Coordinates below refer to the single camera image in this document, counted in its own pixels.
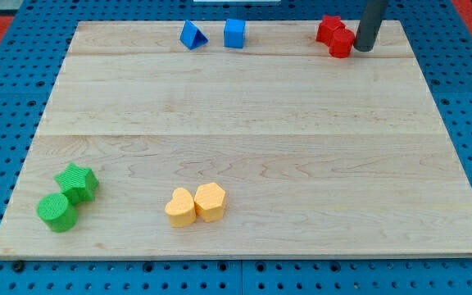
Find yellow heart block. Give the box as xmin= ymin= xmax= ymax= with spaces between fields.
xmin=165 ymin=188 xmax=197 ymax=228

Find blue triangle block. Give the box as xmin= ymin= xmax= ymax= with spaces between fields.
xmin=179 ymin=20 xmax=208 ymax=50

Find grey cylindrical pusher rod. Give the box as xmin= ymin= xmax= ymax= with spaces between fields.
xmin=353 ymin=0 xmax=388 ymax=52

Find yellow hexagon block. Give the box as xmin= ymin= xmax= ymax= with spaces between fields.
xmin=194 ymin=182 xmax=226 ymax=222

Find light wooden board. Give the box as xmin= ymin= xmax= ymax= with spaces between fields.
xmin=0 ymin=20 xmax=472 ymax=261

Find blue cube block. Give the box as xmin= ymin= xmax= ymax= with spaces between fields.
xmin=224 ymin=19 xmax=246 ymax=48

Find green cylinder block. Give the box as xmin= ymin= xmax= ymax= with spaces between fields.
xmin=36 ymin=193 xmax=79 ymax=233

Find red star block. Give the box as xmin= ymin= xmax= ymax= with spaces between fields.
xmin=315 ymin=15 xmax=345 ymax=47

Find red cylinder block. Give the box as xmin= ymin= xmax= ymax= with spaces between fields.
xmin=329 ymin=28 xmax=355 ymax=58

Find green star block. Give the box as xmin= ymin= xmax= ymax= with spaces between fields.
xmin=54 ymin=163 xmax=99 ymax=206

